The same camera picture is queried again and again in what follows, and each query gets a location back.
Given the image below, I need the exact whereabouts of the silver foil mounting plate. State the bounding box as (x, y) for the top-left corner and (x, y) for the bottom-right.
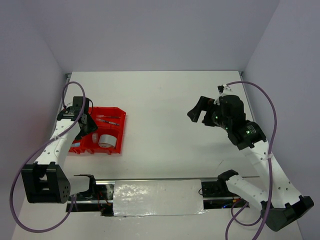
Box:
(113, 179), (205, 217)

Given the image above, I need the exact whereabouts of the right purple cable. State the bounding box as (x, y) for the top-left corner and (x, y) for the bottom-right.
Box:
(225, 81), (278, 240)

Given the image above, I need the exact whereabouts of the blue gel pen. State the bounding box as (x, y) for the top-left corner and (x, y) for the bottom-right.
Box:
(96, 118), (120, 126)

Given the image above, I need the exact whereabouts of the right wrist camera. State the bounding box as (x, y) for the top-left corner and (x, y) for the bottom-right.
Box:
(217, 84), (234, 99)

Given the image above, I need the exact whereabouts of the red gel pen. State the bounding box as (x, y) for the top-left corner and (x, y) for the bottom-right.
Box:
(96, 114), (121, 119)

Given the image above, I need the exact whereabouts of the red compartment storage bin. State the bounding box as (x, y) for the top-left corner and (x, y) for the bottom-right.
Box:
(69, 106), (127, 155)

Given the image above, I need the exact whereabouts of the blue glue stick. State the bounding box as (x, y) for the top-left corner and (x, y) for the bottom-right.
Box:
(71, 142), (81, 148)

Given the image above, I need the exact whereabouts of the large clear tape roll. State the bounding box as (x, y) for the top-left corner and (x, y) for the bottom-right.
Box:
(98, 134), (117, 148)

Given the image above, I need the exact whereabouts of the small clear tape roll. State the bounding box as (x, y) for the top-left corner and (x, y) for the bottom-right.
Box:
(92, 132), (98, 144)

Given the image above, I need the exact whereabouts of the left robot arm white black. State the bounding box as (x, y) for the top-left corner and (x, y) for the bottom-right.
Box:
(21, 96), (98, 204)

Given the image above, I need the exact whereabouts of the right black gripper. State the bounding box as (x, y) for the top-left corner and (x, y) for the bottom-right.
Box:
(187, 95), (231, 130)

